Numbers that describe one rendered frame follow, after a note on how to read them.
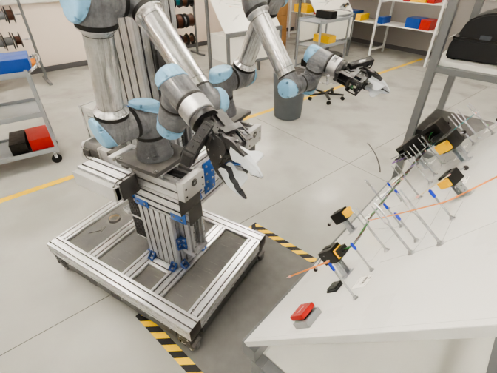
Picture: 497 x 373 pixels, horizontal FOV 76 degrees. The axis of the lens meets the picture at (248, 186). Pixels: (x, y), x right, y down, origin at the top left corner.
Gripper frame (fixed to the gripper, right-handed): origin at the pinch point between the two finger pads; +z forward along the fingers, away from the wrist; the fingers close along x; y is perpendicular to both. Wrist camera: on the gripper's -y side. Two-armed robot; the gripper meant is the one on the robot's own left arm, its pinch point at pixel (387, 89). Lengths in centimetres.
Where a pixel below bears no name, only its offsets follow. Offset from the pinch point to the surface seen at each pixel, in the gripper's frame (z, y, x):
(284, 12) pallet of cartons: -347, -489, -386
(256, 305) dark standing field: 4, 81, -126
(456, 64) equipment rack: 15.6, -37.2, -5.2
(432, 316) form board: 32, 81, 39
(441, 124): 24.4, -11.1, -13.0
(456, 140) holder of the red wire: 29.3, 8.9, 3.0
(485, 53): 22.3, -42.8, 0.1
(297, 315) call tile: 18, 89, 10
